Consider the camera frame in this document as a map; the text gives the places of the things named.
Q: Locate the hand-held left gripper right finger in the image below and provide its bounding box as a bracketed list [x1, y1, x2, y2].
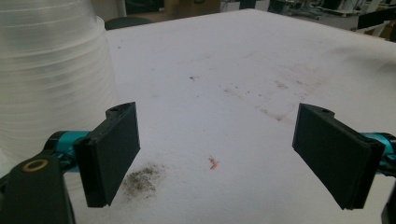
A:
[291, 103, 386, 210]

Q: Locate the small red scrap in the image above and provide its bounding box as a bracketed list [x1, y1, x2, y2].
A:
[207, 156, 220, 171]

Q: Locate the dark round chair seat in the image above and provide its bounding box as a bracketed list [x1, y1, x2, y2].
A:
[105, 16, 154, 31]

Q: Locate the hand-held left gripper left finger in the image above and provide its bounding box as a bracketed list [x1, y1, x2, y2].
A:
[73, 102, 141, 208]

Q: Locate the black monitor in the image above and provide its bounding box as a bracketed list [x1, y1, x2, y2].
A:
[357, 7, 396, 31]

